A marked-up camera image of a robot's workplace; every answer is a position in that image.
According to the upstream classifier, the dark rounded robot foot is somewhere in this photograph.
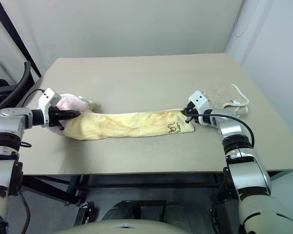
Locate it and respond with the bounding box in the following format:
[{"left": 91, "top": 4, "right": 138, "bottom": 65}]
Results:
[
  {"left": 161, "top": 203, "right": 188, "bottom": 223},
  {"left": 101, "top": 201, "right": 140, "bottom": 221}
]

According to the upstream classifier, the beige robot torso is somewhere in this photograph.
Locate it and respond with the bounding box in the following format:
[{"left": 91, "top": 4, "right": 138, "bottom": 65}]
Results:
[{"left": 52, "top": 218, "right": 195, "bottom": 234}]

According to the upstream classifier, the black slanted frame pole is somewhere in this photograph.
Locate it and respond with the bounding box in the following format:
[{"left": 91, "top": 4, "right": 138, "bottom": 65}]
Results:
[{"left": 0, "top": 0, "right": 42, "bottom": 78}]

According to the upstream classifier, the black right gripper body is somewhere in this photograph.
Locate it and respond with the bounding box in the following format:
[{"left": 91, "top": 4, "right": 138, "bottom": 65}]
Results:
[{"left": 188, "top": 102, "right": 199, "bottom": 123}]

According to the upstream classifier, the beige towel with white trim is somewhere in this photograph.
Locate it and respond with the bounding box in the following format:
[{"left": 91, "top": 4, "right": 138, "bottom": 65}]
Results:
[{"left": 201, "top": 83, "right": 250, "bottom": 115}]

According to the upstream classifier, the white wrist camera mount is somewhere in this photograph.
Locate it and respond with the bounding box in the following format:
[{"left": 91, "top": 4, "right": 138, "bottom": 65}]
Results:
[
  {"left": 188, "top": 90, "right": 209, "bottom": 115},
  {"left": 37, "top": 88, "right": 62, "bottom": 127}
]

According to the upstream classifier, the yellow towel with black print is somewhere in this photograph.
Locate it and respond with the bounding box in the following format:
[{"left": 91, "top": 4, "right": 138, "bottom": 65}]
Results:
[{"left": 63, "top": 108, "right": 195, "bottom": 142}]

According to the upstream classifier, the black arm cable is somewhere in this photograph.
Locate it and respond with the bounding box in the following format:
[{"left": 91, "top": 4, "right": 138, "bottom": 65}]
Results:
[
  {"left": 21, "top": 88, "right": 45, "bottom": 108},
  {"left": 192, "top": 113, "right": 255, "bottom": 148}
]

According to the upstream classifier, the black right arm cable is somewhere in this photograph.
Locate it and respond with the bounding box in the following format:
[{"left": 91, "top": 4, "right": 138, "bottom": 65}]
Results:
[{"left": 192, "top": 113, "right": 255, "bottom": 148}]

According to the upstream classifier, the black curved chair back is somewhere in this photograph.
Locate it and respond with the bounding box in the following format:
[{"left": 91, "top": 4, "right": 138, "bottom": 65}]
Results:
[{"left": 0, "top": 61, "right": 32, "bottom": 112}]

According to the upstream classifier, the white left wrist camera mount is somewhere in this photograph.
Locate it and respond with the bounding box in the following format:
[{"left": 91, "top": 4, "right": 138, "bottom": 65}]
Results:
[{"left": 37, "top": 88, "right": 62, "bottom": 127}]

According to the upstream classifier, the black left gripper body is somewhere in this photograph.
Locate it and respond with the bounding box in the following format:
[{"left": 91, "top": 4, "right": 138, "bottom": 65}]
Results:
[{"left": 47, "top": 106, "right": 66, "bottom": 131}]

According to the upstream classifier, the black equipment stand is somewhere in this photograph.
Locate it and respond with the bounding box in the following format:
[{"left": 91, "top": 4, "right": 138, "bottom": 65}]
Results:
[{"left": 0, "top": 68, "right": 18, "bottom": 109}]

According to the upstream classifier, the pale green folded towel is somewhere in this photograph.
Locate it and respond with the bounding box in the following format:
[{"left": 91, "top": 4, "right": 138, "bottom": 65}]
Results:
[{"left": 78, "top": 96, "right": 103, "bottom": 113}]

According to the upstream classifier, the pink folded towel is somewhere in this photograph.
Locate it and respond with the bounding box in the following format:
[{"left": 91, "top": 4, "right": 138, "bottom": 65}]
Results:
[{"left": 50, "top": 93, "right": 89, "bottom": 134}]

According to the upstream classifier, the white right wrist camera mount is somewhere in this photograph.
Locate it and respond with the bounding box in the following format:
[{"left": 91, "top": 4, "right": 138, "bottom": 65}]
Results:
[{"left": 188, "top": 90, "right": 209, "bottom": 115}]

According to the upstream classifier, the black table frame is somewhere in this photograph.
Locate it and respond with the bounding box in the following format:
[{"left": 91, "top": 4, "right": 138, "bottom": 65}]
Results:
[{"left": 21, "top": 170, "right": 293, "bottom": 232}]

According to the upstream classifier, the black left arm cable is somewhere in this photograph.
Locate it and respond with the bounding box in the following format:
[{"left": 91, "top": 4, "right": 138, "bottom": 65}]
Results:
[{"left": 21, "top": 88, "right": 45, "bottom": 108}]

